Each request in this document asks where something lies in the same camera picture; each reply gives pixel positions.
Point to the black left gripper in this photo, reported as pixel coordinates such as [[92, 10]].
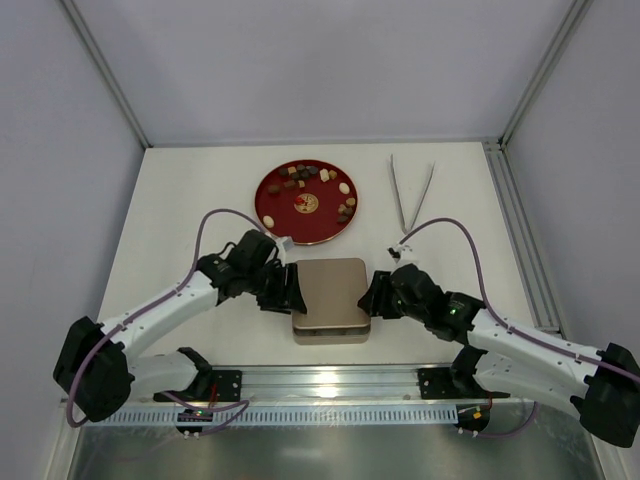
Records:
[[279, 288]]

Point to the round red lacquer tray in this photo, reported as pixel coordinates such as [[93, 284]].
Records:
[[309, 208]]

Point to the aluminium frame post right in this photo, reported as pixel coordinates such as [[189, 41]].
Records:
[[553, 53]]

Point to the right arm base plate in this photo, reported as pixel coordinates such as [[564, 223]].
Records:
[[445, 383]]

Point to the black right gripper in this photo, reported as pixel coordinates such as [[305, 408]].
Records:
[[381, 293]]

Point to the gold tin box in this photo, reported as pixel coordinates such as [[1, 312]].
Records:
[[330, 337]]

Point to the metal serving tongs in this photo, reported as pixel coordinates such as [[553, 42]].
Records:
[[409, 196]]

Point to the aluminium frame post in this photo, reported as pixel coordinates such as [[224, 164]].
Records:
[[90, 45], [553, 53]]

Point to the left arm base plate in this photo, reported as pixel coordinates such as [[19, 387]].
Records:
[[225, 386]]

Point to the gold tin lid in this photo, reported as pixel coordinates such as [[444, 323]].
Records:
[[331, 290]]

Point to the aluminium frame post left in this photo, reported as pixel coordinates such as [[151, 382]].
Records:
[[90, 45]]

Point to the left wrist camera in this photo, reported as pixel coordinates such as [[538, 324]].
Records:
[[284, 244]]

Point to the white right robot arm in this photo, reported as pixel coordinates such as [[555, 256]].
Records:
[[598, 387]]

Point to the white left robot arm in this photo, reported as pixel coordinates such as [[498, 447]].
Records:
[[101, 366]]

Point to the aluminium side rail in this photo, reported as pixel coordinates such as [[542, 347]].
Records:
[[540, 295]]

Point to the aluminium front rail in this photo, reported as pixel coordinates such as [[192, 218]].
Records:
[[350, 380]]

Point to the slotted cable duct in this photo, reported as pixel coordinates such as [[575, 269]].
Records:
[[288, 415]]

